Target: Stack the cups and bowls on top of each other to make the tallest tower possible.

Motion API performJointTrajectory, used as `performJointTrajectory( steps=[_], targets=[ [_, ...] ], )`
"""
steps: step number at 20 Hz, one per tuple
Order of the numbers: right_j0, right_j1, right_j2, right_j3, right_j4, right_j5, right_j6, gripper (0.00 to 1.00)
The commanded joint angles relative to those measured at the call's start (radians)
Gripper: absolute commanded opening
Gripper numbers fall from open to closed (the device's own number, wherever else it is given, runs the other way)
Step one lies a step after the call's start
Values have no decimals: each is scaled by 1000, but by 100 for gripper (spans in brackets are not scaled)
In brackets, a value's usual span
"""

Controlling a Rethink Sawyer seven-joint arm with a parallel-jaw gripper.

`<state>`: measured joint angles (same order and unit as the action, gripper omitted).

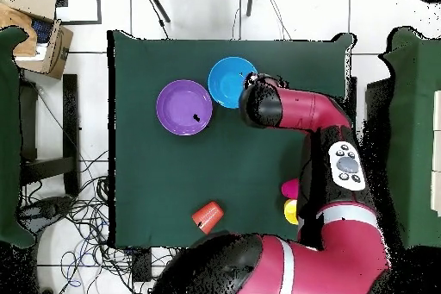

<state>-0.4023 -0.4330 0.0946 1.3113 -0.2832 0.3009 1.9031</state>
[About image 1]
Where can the dark grey stand base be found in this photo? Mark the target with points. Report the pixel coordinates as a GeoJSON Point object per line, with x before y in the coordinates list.
{"type": "Point", "coordinates": [44, 209]}

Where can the cardboard box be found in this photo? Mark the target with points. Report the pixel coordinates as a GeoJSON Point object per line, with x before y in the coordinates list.
{"type": "Point", "coordinates": [60, 52]}

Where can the dark green tablecloth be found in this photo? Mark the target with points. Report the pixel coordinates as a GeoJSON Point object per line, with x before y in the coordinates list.
{"type": "Point", "coordinates": [144, 66]}

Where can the black tripod leg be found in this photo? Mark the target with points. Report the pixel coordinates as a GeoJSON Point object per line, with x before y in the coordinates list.
{"type": "Point", "coordinates": [157, 3]}
{"type": "Point", "coordinates": [250, 1]}

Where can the yellow cup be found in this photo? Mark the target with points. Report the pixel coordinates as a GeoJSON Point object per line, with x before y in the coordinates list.
{"type": "Point", "coordinates": [291, 211]}

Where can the green covered side table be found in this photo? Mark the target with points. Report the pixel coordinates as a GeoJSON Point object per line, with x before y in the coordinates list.
{"type": "Point", "coordinates": [413, 101]}
{"type": "Point", "coordinates": [8, 135]}

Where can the blue cloth bundle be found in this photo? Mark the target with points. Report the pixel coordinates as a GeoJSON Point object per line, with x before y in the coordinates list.
{"type": "Point", "coordinates": [41, 30]}

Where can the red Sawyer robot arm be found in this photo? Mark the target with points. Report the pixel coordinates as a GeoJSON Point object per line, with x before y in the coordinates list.
{"type": "Point", "coordinates": [344, 256]}

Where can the orange cup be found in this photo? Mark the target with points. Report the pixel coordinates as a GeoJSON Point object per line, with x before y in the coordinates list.
{"type": "Point", "coordinates": [208, 217]}

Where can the black chair frame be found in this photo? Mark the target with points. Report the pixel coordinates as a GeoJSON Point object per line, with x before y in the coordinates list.
{"type": "Point", "coordinates": [70, 118]}
{"type": "Point", "coordinates": [377, 101]}

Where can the white board black frame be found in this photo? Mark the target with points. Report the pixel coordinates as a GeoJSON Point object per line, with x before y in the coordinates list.
{"type": "Point", "coordinates": [82, 4]}

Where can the pink cup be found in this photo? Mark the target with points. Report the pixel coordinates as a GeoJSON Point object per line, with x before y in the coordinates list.
{"type": "Point", "coordinates": [289, 188]}

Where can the large blue bowl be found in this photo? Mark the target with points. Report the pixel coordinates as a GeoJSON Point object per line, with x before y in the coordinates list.
{"type": "Point", "coordinates": [224, 83]}

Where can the black power strip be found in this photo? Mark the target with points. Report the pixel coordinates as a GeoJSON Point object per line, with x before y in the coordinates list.
{"type": "Point", "coordinates": [141, 264]}

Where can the purple bowl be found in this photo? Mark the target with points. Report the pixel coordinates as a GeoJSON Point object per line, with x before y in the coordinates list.
{"type": "Point", "coordinates": [179, 104]}

